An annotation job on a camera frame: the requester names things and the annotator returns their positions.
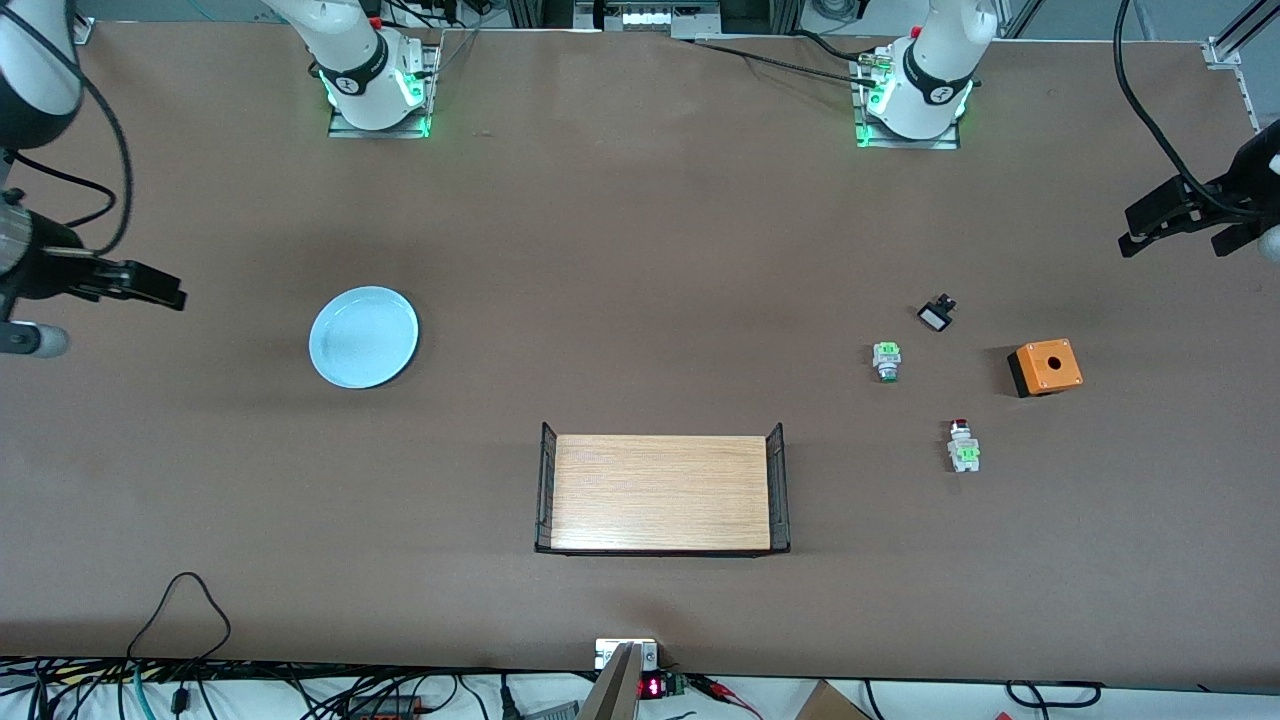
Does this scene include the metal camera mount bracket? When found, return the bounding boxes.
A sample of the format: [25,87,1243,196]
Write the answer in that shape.
[580,638,661,720]

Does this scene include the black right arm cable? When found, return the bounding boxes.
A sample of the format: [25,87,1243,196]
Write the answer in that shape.
[5,0,136,257]

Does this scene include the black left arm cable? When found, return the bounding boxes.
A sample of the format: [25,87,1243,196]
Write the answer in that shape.
[1113,0,1251,216]

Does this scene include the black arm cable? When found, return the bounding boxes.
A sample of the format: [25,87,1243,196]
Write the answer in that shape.
[1113,0,1251,216]
[5,0,136,257]

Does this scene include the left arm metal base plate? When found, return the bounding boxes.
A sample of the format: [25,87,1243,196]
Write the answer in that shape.
[852,55,963,151]

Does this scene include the black looped cable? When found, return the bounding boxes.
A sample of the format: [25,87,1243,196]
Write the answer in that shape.
[127,572,233,663]

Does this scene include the silver white connector strip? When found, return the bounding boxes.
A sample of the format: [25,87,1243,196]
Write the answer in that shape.
[575,0,723,39]

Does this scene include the orange button enclosure box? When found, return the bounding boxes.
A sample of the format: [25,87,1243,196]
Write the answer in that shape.
[1007,339,1084,399]

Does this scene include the wooden shelf with wire sides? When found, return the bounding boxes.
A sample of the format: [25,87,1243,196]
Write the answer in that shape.
[534,421,792,557]

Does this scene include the brown cardboard piece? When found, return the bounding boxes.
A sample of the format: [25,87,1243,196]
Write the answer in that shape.
[795,680,871,720]

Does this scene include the white green button switch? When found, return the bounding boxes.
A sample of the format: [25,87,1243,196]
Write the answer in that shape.
[947,418,982,474]

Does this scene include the light blue round plate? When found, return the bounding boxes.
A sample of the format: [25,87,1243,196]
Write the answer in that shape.
[308,286,420,390]

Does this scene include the black curved cable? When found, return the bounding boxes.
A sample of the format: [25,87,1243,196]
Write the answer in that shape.
[1005,680,1103,709]

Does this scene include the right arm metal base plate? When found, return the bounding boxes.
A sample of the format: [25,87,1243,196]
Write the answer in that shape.
[328,45,442,139]

